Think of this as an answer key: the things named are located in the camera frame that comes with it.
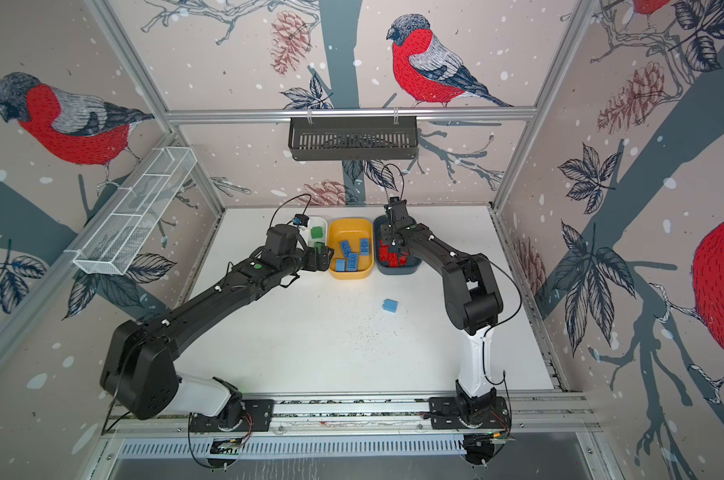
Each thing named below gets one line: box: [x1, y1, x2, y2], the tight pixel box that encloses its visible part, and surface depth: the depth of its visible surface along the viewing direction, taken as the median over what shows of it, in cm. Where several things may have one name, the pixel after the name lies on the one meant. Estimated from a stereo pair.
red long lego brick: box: [379, 239, 408, 268], surface depth 105 cm
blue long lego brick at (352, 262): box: [346, 253, 359, 272], surface depth 103 cm
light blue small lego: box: [382, 298, 399, 313], surface depth 96 cm
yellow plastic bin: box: [328, 218, 375, 280], surface depth 110 cm
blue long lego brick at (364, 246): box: [360, 238, 369, 256], surface depth 109 cm
